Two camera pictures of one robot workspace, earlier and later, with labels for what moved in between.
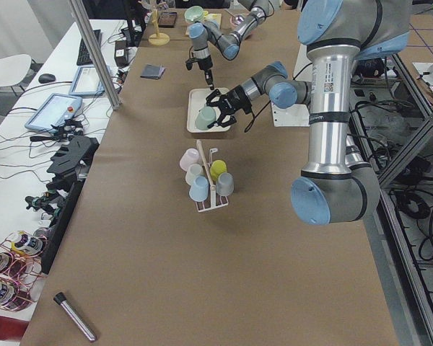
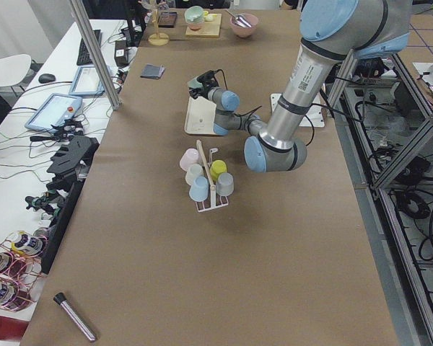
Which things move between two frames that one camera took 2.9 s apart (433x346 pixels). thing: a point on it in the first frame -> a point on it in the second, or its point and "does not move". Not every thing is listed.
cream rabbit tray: (196, 101) does not move
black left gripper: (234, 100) -> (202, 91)
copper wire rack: (13, 269) does not move
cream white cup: (194, 170) does not move
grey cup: (225, 184) does not move
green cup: (206, 116) -> (195, 83)
